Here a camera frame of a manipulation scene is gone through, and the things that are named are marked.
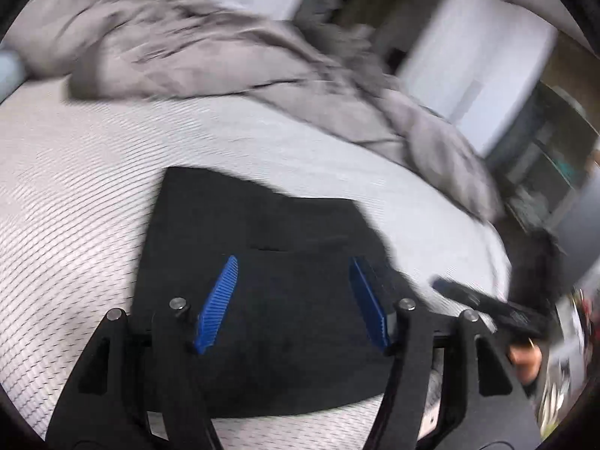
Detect light blue pillow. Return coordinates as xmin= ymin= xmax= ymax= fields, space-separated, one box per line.
xmin=0 ymin=51 xmax=25 ymax=100

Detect dark shelf unit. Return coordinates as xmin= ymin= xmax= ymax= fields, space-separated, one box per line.
xmin=487 ymin=82 xmax=600 ymax=230

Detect dark cloth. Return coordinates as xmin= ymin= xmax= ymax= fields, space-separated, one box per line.
xmin=510 ymin=232 xmax=570 ymax=312

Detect grey comforter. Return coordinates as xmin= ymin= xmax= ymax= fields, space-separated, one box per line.
xmin=14 ymin=0 xmax=504 ymax=221

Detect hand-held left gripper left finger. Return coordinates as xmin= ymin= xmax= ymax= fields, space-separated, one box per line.
xmin=47 ymin=255 xmax=240 ymax=450

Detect black pants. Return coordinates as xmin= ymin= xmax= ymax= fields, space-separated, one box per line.
xmin=129 ymin=166 xmax=470 ymax=420

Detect bed with white striped sheet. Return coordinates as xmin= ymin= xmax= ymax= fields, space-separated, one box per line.
xmin=0 ymin=75 xmax=512 ymax=450

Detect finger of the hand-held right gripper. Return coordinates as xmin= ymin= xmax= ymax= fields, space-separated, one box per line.
xmin=431 ymin=277 xmax=498 ymax=316

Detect person's right hand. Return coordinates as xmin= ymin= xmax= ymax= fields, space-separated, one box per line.
xmin=508 ymin=336 xmax=545 ymax=386

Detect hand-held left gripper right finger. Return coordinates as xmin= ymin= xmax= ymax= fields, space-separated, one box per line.
xmin=349 ymin=255 xmax=540 ymax=450

